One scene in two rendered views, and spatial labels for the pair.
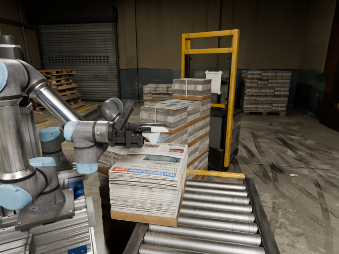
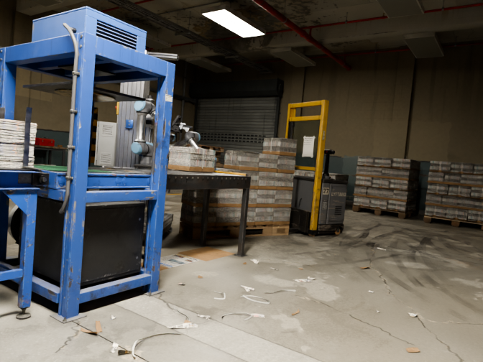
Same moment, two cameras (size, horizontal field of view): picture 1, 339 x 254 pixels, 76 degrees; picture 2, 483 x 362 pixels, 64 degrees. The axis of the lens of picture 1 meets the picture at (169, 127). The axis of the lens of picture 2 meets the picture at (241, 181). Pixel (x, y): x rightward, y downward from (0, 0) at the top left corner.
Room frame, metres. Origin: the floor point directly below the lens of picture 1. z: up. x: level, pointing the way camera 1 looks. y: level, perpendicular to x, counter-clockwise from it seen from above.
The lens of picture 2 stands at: (-2.37, -1.96, 0.95)
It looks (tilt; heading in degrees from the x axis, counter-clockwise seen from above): 3 degrees down; 24
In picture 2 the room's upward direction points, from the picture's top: 5 degrees clockwise
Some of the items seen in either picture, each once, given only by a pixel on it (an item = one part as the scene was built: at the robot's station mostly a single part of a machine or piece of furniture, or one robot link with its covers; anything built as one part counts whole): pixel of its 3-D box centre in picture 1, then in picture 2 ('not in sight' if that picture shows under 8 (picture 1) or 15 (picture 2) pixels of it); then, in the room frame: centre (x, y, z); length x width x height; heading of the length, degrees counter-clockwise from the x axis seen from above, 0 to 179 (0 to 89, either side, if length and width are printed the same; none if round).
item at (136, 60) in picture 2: not in sight; (88, 64); (-0.44, 0.08, 1.50); 0.94 x 0.68 x 0.10; 80
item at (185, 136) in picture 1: (157, 171); (229, 202); (2.00, 0.12, 0.42); 1.17 x 0.39 x 0.83; 148
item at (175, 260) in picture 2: not in sight; (174, 260); (0.52, -0.09, 0.00); 0.37 x 0.28 x 0.01; 170
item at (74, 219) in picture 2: not in sight; (77, 177); (-0.82, -0.29, 0.77); 0.09 x 0.09 x 1.55; 80
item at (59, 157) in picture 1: (53, 155); not in sight; (1.33, 0.77, 0.87); 0.15 x 0.15 x 0.10
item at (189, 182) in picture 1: (205, 184); not in sight; (1.13, -0.20, 0.77); 0.47 x 0.05 x 0.05; 80
